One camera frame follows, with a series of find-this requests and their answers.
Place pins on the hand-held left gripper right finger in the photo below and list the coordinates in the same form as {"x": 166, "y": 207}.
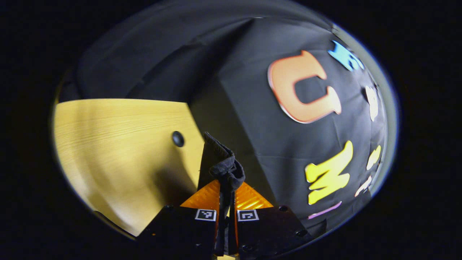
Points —
{"x": 270, "y": 225}

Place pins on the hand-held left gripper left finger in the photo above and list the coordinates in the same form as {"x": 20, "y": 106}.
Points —
{"x": 177, "y": 229}

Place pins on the dark grey jeans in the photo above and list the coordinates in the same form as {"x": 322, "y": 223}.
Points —
{"x": 220, "y": 166}

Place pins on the black backdrop cloth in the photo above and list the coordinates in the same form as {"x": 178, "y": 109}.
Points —
{"x": 252, "y": 72}

